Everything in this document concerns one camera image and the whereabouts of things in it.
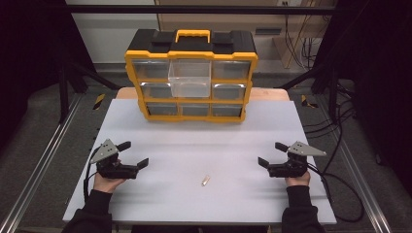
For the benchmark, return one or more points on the yellow black drawer organizer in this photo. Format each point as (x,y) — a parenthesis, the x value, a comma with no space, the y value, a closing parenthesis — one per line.
(191,47)

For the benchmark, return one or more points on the white foam mat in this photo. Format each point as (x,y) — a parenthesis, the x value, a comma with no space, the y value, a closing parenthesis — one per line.
(194,145)

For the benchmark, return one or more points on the set of closed clear drawers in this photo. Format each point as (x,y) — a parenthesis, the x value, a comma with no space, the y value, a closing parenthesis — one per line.
(150,68)

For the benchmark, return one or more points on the yellow black hazard tape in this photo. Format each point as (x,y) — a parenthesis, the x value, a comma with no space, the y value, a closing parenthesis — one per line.
(306,102)
(99,101)

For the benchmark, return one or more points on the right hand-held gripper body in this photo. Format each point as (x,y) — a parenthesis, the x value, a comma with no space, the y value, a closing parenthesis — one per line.
(291,169)

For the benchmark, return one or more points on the black horizontal frame bar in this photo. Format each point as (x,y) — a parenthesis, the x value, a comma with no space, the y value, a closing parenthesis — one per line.
(129,9)

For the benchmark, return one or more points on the black curtain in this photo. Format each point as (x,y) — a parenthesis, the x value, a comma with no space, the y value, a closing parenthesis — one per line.
(29,48)
(379,64)

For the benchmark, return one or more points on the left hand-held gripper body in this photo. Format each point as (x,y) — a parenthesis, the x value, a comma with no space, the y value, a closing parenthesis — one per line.
(111,168)

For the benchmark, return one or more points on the wooden table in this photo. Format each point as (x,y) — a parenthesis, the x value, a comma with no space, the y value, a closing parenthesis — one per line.
(272,93)

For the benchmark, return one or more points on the person's left hand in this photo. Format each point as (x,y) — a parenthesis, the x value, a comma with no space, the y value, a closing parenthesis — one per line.
(105,184)

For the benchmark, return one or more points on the small brass metal piece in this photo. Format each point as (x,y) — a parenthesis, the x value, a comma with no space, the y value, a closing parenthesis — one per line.
(205,180)

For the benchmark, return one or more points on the clear plastic drawer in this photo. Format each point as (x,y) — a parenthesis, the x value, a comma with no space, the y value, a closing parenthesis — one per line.
(189,81)

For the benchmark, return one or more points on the aluminium frame rail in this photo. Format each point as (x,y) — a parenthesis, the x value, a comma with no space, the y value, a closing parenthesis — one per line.
(35,168)
(359,174)

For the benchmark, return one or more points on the white background panel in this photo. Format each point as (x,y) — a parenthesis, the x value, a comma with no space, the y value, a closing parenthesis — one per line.
(110,35)

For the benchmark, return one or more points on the person's right hand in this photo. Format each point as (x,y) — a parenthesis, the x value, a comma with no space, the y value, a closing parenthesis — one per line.
(298,181)

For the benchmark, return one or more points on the black metal stand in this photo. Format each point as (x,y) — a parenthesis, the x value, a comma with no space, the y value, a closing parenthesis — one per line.
(332,87)
(63,90)

